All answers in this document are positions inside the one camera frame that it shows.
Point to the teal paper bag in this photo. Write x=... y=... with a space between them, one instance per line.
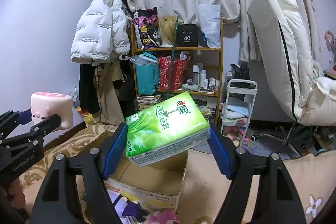
x=147 y=73

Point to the black hanging coat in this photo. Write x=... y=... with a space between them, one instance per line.
x=87 y=90

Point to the white plastic bag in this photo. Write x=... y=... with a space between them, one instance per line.
x=209 y=21

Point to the blonde wig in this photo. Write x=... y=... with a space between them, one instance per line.
x=166 y=28

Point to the stack of books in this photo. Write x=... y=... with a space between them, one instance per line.
x=145 y=102

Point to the black cartoon print bag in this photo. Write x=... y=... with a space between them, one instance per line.
x=146 y=29

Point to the white puffer jacket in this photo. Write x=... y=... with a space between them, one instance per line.
x=101 y=34

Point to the pink cake roll plush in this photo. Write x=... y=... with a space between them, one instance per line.
x=46 y=104

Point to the red gift bag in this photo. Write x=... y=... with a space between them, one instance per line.
x=179 y=69

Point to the wooden shelf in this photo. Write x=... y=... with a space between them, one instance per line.
x=218 y=68

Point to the green tissue pack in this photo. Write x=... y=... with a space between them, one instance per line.
x=165 y=130

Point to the cardboard box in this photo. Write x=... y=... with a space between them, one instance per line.
x=156 y=186

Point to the pink plush toy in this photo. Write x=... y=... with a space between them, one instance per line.
x=164 y=217

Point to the person left hand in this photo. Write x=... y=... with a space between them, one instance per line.
x=15 y=194

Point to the black box with 40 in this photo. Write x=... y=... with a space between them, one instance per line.
x=187 y=35

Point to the plastic bag with toys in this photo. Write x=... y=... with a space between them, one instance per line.
x=87 y=117

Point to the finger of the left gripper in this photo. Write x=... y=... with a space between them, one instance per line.
x=10 y=120
x=35 y=135

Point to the green thin pole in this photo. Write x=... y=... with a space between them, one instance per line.
x=172 y=59

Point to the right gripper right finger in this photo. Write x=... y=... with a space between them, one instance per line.
x=277 y=198

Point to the purple white plush doll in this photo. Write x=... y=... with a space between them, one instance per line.
x=127 y=210

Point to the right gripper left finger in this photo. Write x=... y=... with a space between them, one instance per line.
x=58 y=201

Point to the beige trench coat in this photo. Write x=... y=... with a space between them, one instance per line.
x=104 y=75

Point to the white rolling cart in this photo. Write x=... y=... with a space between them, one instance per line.
x=238 y=106

